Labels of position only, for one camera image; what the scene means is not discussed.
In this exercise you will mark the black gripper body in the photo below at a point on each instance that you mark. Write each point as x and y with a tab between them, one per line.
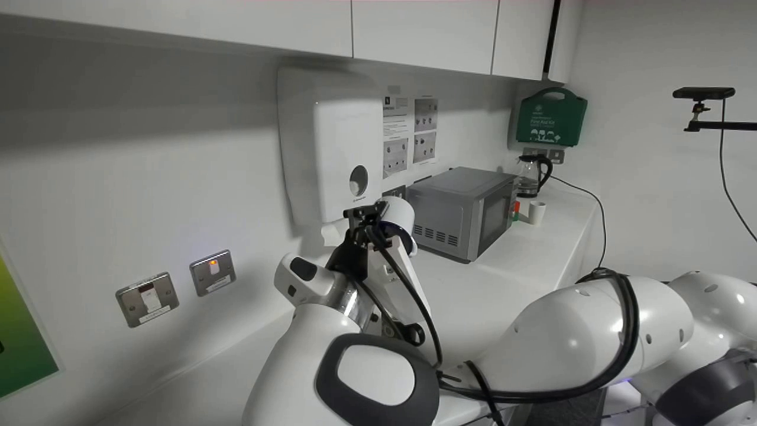
355	252

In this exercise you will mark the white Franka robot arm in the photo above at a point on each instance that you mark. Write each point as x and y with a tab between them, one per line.
576	333

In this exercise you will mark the white paper towel dispenser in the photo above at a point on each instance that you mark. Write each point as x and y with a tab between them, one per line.
347	156

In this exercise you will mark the photo instruction sheet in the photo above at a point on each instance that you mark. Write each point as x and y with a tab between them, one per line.
425	147
395	156

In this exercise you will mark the silver microwave oven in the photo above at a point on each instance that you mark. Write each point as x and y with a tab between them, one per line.
450	214

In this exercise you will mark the white text notice sheet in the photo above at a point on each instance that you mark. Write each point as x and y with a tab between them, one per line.
399	116

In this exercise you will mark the green block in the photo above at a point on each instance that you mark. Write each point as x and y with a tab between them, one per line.
518	218

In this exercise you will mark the red block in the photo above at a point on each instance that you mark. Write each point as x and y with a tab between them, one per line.
517	207

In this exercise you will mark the green first aid box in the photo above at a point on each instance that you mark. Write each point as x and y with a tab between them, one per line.
547	118

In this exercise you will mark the black vertical pipe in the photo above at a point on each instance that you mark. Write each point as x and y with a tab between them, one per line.
552	39

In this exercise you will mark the dark wall socket with plug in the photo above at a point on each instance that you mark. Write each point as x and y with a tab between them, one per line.
394	189

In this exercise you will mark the wall power sockets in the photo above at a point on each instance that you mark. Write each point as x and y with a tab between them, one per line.
426	115

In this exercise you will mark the steel wall socket plate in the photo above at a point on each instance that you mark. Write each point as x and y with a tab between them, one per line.
147	300
214	272

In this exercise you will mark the white upper wall cabinets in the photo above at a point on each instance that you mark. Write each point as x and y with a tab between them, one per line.
275	25

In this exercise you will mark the green and yellow wall sign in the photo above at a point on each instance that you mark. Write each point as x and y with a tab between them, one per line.
20	333

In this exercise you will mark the black camera on mount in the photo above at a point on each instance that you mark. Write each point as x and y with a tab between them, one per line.
703	92

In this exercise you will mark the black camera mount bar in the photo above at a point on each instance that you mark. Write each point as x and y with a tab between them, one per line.
725	124

